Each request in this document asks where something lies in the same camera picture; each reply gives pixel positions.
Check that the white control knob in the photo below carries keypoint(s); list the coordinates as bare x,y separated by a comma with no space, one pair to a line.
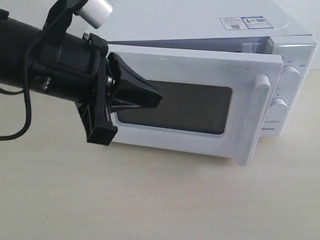
290,77
278,109

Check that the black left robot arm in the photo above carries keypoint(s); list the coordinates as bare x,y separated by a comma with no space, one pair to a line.
19,42

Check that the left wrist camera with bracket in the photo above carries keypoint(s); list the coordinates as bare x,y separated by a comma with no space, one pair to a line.
60,15

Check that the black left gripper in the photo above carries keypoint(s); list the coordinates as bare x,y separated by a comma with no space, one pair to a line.
79,72

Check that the upper white control knob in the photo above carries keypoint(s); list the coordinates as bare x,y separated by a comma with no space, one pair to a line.
290,77

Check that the white microwave door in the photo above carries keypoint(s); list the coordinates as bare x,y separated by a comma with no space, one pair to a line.
214,102

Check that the lower white control knob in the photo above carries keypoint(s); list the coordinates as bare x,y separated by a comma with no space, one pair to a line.
278,109

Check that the white microwave oven body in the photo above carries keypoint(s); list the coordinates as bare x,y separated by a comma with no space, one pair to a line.
196,25

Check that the blue white warning sticker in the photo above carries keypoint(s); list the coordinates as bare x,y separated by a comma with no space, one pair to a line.
245,23

